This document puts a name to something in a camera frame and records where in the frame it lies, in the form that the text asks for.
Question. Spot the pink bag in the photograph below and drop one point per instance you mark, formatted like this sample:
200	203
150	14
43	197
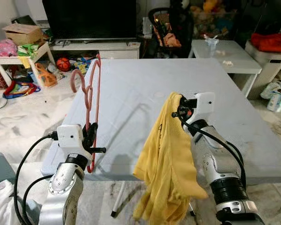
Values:
6	48

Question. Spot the yellow shirt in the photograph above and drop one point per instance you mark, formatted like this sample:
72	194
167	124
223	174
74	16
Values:
166	159

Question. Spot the small white table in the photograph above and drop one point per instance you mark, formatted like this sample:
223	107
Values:
225	51

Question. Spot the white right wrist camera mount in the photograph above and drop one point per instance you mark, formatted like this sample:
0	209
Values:
203	105

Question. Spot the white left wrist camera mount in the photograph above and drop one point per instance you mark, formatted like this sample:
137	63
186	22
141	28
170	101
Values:
70	138

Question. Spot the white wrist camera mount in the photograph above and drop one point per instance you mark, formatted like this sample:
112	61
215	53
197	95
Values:
70	138
203	105

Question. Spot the white shirt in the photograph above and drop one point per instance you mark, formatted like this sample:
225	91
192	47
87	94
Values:
2	206

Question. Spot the white side table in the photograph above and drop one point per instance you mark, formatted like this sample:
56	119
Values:
4	58

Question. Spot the cardboard box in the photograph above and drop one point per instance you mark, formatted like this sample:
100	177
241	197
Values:
23	33

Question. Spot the white television stand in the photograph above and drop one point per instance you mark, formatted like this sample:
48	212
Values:
98	49

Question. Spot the clear cup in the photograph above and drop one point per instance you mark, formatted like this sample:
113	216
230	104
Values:
211	43

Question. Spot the red ball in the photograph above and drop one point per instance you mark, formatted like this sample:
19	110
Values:
63	64

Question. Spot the white plastic bin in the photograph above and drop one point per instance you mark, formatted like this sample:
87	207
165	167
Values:
271	65

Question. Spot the black television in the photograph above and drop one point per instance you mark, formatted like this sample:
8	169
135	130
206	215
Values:
89	21

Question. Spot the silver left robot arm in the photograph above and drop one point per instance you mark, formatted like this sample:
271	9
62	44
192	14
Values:
61	192

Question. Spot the orange toy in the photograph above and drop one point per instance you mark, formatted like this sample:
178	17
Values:
46	76

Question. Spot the green toy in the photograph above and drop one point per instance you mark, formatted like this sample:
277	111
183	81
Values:
28	50

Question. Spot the red cloth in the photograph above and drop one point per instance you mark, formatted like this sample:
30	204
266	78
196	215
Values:
271	42

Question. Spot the black stroller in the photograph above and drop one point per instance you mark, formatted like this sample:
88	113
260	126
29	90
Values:
180	28

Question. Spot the white folding table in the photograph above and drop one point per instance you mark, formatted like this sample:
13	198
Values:
131	93

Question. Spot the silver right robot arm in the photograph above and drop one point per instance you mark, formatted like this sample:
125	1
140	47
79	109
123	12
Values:
215	164

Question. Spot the colourful hoops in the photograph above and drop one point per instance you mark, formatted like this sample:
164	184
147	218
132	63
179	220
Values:
21	89

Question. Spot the light blue kids chair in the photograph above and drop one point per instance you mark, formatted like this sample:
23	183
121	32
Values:
0	166

